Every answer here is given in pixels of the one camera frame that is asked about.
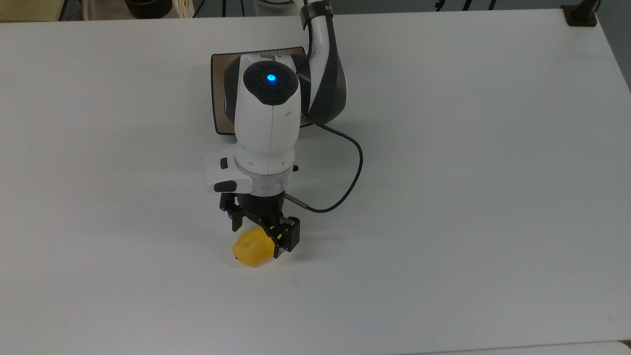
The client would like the brown square ceramic plate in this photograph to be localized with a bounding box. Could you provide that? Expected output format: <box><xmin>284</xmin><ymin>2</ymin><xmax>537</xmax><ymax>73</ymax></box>
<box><xmin>211</xmin><ymin>46</ymin><xmax>314</xmax><ymax>135</ymax></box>

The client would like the black round container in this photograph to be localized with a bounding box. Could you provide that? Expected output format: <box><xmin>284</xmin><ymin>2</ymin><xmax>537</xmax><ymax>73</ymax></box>
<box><xmin>124</xmin><ymin>0</ymin><xmax>173</xmax><ymax>19</ymax></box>

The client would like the white adjacent table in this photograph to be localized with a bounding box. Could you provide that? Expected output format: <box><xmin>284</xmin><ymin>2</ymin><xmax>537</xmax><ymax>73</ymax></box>
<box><xmin>419</xmin><ymin>340</ymin><xmax>631</xmax><ymax>355</ymax></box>

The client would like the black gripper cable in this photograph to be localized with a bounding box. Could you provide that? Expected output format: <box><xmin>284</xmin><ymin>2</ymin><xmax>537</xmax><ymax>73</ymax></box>
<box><xmin>285</xmin><ymin>111</ymin><xmax>364</xmax><ymax>214</ymax></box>

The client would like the yellow lemon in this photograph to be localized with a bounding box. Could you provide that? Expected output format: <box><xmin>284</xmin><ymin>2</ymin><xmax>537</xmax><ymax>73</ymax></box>
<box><xmin>233</xmin><ymin>226</ymin><xmax>275</xmax><ymax>268</ymax></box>

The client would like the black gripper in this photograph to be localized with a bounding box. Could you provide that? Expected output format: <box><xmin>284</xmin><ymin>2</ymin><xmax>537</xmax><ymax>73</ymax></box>
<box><xmin>219</xmin><ymin>192</ymin><xmax>301</xmax><ymax>259</ymax></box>

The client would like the yellowish wooden panel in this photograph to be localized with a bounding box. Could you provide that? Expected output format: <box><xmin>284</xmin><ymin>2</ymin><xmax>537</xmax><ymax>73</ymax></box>
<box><xmin>0</xmin><ymin>0</ymin><xmax>68</xmax><ymax>22</ymax></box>

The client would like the black camera stand clamp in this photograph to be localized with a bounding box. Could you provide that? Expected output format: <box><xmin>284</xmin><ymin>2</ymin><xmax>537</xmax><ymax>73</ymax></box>
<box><xmin>561</xmin><ymin>0</ymin><xmax>603</xmax><ymax>27</ymax></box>

